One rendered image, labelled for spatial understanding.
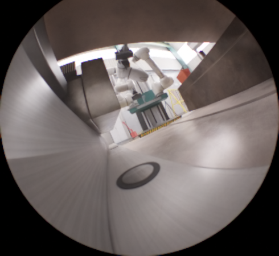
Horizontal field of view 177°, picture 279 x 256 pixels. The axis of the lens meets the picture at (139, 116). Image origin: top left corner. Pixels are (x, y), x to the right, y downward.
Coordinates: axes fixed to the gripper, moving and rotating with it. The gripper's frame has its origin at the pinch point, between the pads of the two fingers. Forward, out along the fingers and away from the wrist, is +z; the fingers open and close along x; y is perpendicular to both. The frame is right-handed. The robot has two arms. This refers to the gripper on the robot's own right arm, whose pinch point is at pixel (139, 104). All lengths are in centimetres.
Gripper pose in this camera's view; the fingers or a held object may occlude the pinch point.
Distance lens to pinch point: 115.5
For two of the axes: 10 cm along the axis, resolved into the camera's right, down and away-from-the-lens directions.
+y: 0.8, 0.9, 9.9
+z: 4.0, 9.1, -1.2
